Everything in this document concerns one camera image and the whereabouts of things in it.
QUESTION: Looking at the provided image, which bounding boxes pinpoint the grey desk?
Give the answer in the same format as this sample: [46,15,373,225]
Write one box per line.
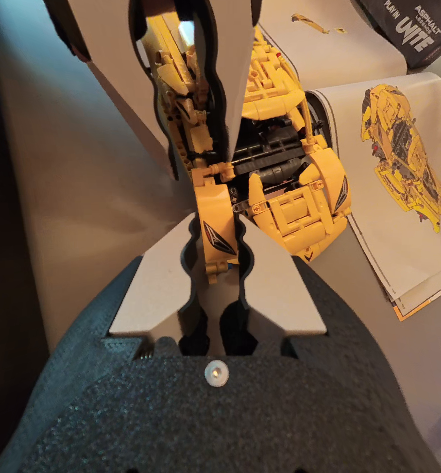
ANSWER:
[0,0,441,473]

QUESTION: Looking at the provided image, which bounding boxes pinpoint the toy car set box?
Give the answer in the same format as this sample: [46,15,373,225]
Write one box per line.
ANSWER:
[354,0,441,69]

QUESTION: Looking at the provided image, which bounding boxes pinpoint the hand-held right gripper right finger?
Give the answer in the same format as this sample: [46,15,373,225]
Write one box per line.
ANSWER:
[237,215,327,338]

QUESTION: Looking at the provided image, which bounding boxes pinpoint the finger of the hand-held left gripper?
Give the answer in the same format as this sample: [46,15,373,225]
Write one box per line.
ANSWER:
[192,0,258,164]
[66,0,180,182]

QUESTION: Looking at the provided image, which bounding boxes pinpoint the instruction booklet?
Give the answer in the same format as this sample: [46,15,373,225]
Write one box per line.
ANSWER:
[258,0,441,321]

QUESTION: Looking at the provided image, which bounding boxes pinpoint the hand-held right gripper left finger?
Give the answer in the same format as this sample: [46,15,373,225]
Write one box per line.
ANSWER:
[109,212,206,338]

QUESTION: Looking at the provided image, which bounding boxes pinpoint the yellow toy brick car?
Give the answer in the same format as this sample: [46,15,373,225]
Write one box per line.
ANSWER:
[146,12,352,285]

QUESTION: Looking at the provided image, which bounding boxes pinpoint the yellow curved panel piece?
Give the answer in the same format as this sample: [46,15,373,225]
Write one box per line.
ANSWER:
[194,176,241,285]

